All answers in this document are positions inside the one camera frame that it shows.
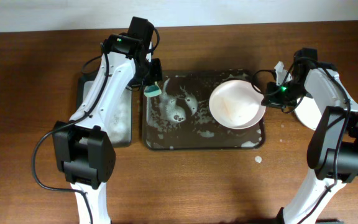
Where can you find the dark brown serving tray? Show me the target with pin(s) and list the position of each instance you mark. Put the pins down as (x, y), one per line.
(180, 119)

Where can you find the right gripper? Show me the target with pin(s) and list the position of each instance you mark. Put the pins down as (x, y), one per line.
(272, 94)

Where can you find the pale blue plate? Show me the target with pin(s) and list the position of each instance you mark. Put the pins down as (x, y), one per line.
(308, 113)

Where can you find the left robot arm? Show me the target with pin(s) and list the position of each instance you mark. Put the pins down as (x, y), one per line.
(83, 147)

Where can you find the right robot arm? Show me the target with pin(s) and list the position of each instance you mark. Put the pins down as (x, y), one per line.
(332, 154)

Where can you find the black soapy water tray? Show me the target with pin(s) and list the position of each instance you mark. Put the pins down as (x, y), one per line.
(121, 119)

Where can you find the white plate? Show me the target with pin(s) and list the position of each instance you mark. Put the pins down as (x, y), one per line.
(236, 105)

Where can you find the green yellow sponge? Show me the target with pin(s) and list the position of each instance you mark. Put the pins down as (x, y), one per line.
(152, 90)

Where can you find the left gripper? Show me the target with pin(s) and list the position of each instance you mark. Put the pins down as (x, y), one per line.
(155, 73)

